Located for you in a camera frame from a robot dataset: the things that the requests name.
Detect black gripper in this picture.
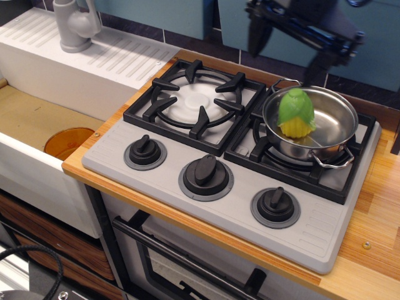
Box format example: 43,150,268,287
246,1,365,87

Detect green yellow toy corncob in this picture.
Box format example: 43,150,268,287
277,87,316,139

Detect stainless steel pot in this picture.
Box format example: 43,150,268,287
262,84,359,169

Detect black middle stove knob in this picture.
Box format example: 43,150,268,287
178,154,234,202

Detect black stove knob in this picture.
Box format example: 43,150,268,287
178,154,234,202
251,187,301,229
123,134,168,171

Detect grey toy stove top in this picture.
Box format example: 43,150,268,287
81,74,383,276

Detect black right stove knob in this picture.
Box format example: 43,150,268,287
251,187,301,229

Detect black left stove knob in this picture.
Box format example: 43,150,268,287
123,134,168,171

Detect black right burner grate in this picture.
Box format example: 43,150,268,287
224,88,376,204

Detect black burner grate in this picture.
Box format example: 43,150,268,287
123,59,266,156
224,88,376,204

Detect black left burner grate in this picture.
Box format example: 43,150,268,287
123,59,266,156

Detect grey toy faucet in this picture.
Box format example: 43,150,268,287
52,0,101,53

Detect orange plastic plate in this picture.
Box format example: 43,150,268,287
44,127,94,161

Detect white toy sink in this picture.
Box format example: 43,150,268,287
1,8,178,238

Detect wooden drawer fronts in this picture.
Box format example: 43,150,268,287
1,191,124,300

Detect oven door with black handle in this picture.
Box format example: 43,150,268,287
111,209,273,300

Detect black braided cable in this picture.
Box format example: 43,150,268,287
0,244,64,300

